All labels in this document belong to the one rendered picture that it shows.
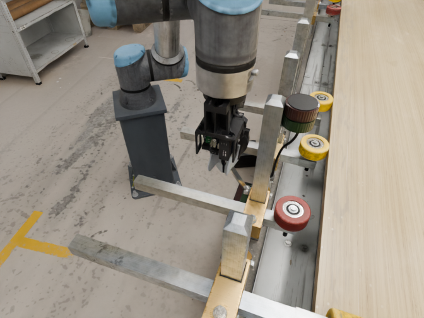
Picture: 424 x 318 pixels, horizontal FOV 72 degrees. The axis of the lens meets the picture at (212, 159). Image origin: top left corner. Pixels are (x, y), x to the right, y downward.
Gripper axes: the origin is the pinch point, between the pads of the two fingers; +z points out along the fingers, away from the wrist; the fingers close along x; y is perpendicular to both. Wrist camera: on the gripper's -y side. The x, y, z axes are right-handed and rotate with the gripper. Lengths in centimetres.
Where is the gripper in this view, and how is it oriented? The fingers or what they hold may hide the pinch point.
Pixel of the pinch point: (224, 165)
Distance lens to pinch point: 62.5
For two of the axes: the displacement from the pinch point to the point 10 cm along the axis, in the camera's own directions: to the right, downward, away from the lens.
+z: 0.0, 7.2, 7.0
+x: 9.5, 2.3, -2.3
